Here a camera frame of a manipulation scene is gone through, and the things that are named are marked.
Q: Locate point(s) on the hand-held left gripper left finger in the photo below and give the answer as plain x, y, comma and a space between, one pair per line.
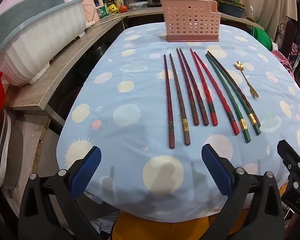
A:
86, 170

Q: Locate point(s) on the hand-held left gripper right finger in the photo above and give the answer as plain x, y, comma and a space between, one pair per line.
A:
215, 170

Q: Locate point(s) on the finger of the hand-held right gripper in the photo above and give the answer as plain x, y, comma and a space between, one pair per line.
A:
291, 157

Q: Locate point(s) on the bright red chopstick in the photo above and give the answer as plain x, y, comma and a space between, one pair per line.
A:
213, 118
235, 129

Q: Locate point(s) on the dark brown chopstick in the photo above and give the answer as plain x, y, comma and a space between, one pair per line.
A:
257, 121

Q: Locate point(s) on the green chopstick with gold band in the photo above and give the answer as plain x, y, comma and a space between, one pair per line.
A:
243, 124
252, 118

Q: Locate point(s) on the brown chopstick with gold band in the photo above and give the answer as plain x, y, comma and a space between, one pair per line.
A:
184, 125

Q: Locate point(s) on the dark red chopstick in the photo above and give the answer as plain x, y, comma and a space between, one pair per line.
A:
202, 108
168, 100
192, 107

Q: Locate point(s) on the small gold spoon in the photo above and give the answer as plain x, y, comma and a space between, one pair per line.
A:
247, 81

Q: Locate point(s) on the pink perforated utensil basket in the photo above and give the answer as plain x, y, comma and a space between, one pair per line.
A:
190, 20

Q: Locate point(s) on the pile of pink clothes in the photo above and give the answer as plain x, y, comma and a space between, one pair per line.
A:
293, 67

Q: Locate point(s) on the dark metal chair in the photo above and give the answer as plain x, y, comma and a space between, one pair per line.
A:
287, 36

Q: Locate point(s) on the green cloth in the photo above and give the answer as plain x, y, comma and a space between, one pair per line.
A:
261, 37

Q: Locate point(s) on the white dish rack with lid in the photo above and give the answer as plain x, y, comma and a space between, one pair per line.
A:
40, 50

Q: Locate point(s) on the beige curtain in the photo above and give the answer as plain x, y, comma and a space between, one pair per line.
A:
267, 2

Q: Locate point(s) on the teal planter with plants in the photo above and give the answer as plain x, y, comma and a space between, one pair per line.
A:
231, 9

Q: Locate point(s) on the green packet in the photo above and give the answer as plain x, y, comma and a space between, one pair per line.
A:
102, 10

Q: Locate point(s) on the pink appliance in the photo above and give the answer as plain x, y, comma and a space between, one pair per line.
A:
91, 7

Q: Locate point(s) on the yellow snack packet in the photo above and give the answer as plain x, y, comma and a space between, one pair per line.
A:
113, 9

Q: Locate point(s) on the red tomato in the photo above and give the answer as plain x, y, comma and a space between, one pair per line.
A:
123, 8

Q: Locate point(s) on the glass food container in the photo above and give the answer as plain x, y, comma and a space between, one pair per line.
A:
138, 6

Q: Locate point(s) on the cooking oil bottle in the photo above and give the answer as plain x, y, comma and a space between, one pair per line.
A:
118, 0

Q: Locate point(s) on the small lidded pot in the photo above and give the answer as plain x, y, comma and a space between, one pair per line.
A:
134, 0

